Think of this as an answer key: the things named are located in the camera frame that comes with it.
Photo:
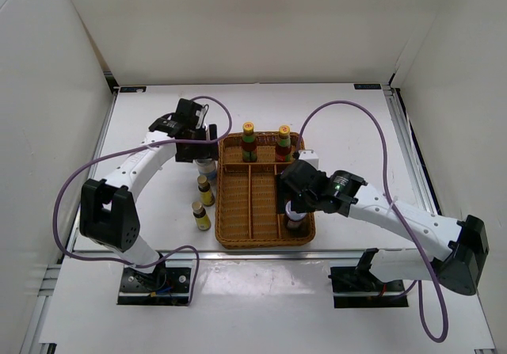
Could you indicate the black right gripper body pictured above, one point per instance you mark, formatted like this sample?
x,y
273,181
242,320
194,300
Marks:
x,y
301,203

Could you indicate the near yellow-label small bottle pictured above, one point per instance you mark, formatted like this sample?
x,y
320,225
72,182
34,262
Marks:
x,y
201,217

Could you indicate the near silver-lid salt shaker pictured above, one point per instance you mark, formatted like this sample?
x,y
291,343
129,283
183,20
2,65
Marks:
x,y
207,167

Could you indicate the yellow-cap sauce bottle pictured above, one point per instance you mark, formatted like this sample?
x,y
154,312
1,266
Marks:
x,y
249,142
283,149

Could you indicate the blue label sticker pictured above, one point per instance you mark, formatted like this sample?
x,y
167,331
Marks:
x,y
132,89
367,86

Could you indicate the right blue label sticker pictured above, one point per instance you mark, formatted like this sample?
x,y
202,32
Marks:
x,y
367,86

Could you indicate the far yellow-label small bottle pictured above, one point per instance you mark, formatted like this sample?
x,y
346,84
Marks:
x,y
206,194

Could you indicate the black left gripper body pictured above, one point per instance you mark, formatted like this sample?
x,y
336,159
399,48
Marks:
x,y
197,150

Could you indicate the yellow-label small bottle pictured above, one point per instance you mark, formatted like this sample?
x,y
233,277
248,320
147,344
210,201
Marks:
x,y
201,217
206,194

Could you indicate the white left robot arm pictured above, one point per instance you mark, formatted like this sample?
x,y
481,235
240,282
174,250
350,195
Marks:
x,y
108,214

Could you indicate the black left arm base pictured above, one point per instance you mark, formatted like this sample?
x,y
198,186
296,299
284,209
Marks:
x,y
170,284

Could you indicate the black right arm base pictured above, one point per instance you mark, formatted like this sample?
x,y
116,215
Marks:
x,y
351,292

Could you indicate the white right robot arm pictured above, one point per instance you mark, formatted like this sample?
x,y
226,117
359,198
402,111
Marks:
x,y
460,272

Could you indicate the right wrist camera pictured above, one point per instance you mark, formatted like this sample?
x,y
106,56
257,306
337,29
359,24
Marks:
x,y
308,156

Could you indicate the white-lid spice jar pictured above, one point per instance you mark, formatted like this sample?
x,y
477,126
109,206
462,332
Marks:
x,y
294,219

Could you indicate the brown wicker basket tray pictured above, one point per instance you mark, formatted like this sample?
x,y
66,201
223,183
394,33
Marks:
x,y
246,214

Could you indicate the aluminium table frame rail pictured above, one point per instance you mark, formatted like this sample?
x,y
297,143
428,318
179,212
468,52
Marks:
x,y
408,187

